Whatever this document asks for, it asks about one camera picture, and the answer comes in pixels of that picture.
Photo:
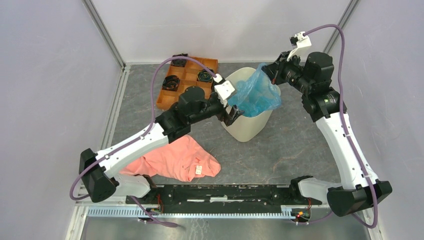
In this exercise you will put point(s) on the rolled dark tie front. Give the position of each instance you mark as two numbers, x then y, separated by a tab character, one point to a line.
171	83

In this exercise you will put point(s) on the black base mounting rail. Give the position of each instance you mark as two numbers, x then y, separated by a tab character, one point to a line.
224	199

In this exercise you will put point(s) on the blue plastic trash bag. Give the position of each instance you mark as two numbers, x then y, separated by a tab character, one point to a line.
255	93

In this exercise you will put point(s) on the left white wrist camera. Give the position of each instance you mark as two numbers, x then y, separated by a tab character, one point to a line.
223	88

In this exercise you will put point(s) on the cream plastic trash bin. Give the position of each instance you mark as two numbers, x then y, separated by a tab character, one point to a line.
245	128

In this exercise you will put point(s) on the left aluminium corner post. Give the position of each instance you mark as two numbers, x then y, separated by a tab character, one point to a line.
99	23

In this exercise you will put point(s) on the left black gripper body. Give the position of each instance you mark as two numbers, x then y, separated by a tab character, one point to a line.
223	115

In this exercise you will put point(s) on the right aluminium corner post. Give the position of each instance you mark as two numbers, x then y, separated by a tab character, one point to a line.
342	23

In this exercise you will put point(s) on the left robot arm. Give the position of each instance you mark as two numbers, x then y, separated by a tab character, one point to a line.
98	170

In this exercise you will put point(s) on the rolled dark tie right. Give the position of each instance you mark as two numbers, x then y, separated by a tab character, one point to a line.
204	76

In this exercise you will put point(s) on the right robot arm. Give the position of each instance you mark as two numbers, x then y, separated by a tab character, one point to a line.
360	187

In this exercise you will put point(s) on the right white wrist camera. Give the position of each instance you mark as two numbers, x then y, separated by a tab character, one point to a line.
301	44

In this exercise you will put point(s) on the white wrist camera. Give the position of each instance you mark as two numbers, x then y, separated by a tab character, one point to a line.
223	88
301	44

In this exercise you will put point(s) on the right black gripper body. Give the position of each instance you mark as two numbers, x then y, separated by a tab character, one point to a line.
288	71

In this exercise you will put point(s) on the orange wooden divided tray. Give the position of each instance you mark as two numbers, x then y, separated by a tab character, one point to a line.
188	78

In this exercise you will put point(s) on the aluminium corner post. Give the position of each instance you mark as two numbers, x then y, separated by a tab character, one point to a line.
99	23
342	23

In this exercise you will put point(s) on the pink cloth shirt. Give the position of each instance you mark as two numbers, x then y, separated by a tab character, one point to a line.
183	160

